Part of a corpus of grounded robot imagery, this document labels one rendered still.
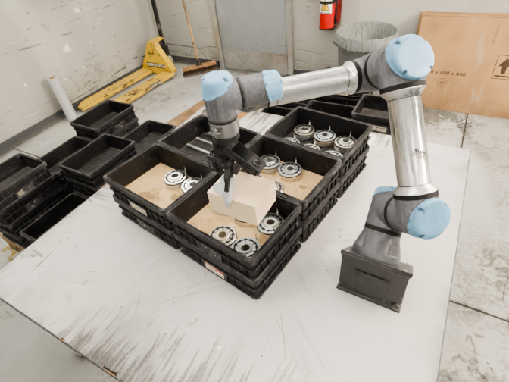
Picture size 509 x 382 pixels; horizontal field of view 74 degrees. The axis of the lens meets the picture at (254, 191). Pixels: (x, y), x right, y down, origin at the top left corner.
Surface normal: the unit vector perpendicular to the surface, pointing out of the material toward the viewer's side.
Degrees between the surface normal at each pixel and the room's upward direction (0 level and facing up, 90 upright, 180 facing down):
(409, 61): 50
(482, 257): 0
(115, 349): 0
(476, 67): 77
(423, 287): 0
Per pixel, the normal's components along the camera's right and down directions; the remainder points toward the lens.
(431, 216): 0.23, 0.23
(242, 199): -0.09, -0.75
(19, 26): 0.87, 0.25
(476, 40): -0.48, 0.50
